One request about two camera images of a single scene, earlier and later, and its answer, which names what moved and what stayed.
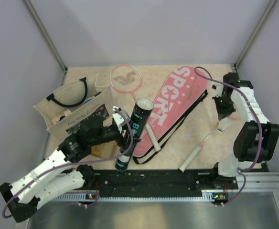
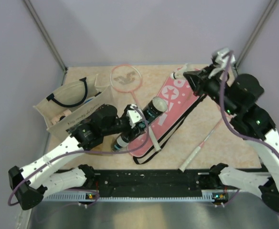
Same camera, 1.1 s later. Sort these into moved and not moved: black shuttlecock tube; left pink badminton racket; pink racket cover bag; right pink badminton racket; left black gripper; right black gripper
Moved: black shuttlecock tube; right black gripper; left black gripper
Not moved: left pink badminton racket; right pink badminton racket; pink racket cover bag
